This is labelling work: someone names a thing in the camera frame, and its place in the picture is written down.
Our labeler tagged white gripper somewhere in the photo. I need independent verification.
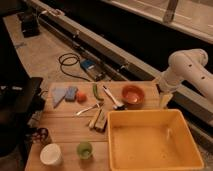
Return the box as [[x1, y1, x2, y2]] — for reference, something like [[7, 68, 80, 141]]
[[157, 74, 180, 109]]

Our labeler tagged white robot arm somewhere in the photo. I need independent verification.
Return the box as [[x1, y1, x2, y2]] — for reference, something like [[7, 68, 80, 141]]
[[156, 49, 213, 108]]

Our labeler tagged orange bowl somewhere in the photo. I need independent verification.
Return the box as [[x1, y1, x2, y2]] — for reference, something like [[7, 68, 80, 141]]
[[121, 85, 144, 105]]

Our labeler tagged yellow plastic bin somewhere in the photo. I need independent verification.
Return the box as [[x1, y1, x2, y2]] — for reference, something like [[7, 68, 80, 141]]
[[108, 109, 204, 171]]

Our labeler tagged silver fork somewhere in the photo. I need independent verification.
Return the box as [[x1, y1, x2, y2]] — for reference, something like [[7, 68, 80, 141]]
[[76, 102, 103, 116]]

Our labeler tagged brown wooden block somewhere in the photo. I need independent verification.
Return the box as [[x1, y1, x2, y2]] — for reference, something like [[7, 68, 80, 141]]
[[95, 110, 107, 132]]

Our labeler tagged green chili pepper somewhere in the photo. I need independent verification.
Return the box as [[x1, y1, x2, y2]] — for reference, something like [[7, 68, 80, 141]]
[[93, 83, 104, 101]]

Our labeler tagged blue box device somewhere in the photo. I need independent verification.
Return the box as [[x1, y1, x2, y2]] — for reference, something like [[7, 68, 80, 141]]
[[80, 59, 105, 81]]

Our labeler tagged orange round fruit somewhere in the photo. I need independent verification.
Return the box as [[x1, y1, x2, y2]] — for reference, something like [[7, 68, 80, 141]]
[[76, 91, 87, 103]]

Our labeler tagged blue sponge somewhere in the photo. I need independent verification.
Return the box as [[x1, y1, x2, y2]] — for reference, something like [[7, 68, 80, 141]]
[[65, 86, 78, 102]]

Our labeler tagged green cup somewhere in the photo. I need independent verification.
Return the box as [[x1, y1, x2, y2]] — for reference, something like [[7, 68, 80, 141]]
[[77, 142, 93, 160]]

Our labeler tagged light blue cloth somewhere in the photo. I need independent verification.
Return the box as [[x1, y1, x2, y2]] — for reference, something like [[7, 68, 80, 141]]
[[52, 87, 67, 108]]

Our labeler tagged white cup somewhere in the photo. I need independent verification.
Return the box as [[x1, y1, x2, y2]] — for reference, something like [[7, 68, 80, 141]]
[[40, 143, 63, 166]]

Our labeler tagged black chair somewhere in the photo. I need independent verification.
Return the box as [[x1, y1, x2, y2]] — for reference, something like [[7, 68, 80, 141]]
[[0, 77, 45, 157]]

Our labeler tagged black box on floor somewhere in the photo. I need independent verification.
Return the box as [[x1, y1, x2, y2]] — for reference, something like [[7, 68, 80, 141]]
[[21, 14, 40, 38]]

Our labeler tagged long metal rail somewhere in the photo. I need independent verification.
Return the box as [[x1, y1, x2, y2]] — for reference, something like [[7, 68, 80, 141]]
[[25, 0, 213, 130]]

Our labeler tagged black cable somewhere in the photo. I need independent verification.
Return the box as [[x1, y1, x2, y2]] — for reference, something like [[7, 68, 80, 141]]
[[58, 52, 92, 83]]

